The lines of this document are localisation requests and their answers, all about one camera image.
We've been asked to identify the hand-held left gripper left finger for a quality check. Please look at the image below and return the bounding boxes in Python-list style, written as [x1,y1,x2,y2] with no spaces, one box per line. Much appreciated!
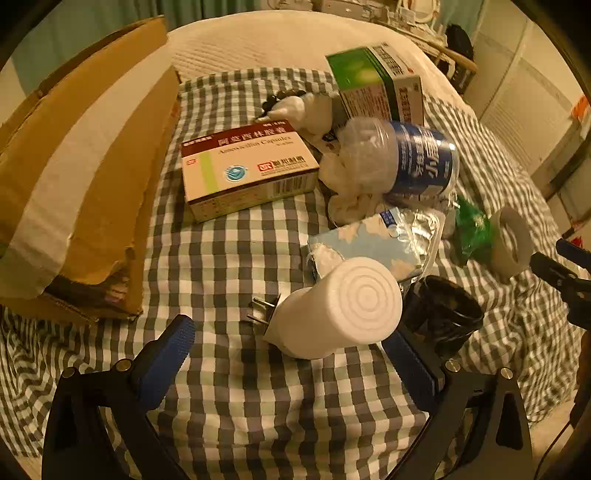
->
[42,315,197,480]

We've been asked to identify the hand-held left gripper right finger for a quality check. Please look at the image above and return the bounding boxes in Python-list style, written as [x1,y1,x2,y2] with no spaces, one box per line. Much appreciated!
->
[382,323,536,480]

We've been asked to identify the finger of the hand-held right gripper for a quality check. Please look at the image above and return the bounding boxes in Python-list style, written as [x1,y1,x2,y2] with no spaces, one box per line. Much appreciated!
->
[529,251,591,326]
[555,237,591,268]

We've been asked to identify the white paper roll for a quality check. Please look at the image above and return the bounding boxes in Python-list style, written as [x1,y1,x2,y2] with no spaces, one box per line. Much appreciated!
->
[489,205,536,283]

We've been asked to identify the black jar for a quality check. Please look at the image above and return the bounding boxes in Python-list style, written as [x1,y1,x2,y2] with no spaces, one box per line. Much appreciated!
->
[402,276,485,358]

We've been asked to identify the green plastic wrapper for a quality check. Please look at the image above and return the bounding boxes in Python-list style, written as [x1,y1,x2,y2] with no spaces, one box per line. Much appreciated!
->
[450,194,492,266]

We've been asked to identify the white plug adapter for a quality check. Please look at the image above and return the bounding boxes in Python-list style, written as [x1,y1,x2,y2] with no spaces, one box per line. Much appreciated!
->
[247,295,283,337]

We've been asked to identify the blue and white tissue packet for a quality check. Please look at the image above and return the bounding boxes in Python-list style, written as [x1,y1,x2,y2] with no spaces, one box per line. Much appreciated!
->
[307,219,426,282]

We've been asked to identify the silver foil blister pack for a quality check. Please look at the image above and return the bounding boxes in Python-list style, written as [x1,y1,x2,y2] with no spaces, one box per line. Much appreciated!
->
[383,208,446,278]

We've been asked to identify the plastic bottle with blue label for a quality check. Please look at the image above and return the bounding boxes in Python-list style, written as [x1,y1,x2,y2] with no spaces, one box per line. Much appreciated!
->
[336,116,461,206]

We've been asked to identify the red and white medicine box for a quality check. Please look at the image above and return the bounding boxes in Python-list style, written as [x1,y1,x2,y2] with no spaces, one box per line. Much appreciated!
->
[180,119,321,223]

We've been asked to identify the brown cardboard box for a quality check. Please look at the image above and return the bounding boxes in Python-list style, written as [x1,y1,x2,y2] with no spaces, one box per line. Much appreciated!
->
[0,16,182,324]

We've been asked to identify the black bead bracelet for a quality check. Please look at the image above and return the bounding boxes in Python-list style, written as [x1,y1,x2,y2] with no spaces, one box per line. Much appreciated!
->
[261,90,308,116]

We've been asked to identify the green and white medicine box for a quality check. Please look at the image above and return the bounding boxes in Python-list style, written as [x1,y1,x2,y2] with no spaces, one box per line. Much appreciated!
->
[324,44,424,125]

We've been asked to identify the green checked cloth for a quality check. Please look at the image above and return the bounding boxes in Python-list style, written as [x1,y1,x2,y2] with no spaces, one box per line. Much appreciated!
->
[0,69,578,480]

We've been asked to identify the white louvered wardrobe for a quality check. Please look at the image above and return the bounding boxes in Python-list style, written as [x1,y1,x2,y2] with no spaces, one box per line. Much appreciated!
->
[464,14,591,195]

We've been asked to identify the wooden desk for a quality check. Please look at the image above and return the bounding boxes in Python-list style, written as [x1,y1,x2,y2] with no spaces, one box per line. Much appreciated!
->
[416,28,478,73]

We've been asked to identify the black bag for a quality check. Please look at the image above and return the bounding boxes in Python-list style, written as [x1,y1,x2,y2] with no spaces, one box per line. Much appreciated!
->
[445,23,476,93]

